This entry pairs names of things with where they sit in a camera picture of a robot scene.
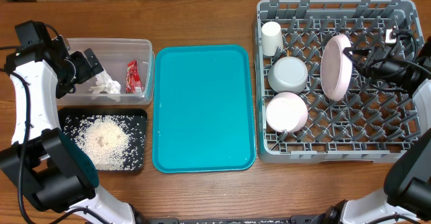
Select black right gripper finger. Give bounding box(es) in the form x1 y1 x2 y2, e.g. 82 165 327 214
349 56 368 76
343 47 370 58

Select white napkin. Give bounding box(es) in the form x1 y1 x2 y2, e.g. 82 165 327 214
89 71 121 102

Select white pink-rimmed plate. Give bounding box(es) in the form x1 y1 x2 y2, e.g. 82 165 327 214
320 34 353 101

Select red snack wrapper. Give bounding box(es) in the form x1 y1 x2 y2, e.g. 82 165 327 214
126 60 143 94

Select white bowl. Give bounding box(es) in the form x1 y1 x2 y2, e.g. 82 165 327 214
268 57 308 94

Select white paper cup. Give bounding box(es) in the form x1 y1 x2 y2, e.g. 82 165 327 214
261 22 284 57

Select pink bowl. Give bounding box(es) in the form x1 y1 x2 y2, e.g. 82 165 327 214
266 92 308 133

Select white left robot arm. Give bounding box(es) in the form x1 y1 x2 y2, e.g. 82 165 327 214
1 20 144 223

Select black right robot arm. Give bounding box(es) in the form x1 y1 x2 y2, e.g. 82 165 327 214
316 31 430 224

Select clear plastic waste bin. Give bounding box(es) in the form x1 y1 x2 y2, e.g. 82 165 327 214
57 38 155 106

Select black plastic tray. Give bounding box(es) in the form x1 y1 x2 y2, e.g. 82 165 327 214
57 107 148 172

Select grey plastic dish rack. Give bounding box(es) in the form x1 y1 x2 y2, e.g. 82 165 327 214
253 0 430 163

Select pile of white rice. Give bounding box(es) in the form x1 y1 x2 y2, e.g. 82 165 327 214
63 114 144 171

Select teal plastic tray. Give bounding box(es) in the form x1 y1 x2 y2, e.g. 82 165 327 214
152 44 257 174

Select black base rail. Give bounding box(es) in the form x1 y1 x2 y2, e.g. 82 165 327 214
145 214 330 224

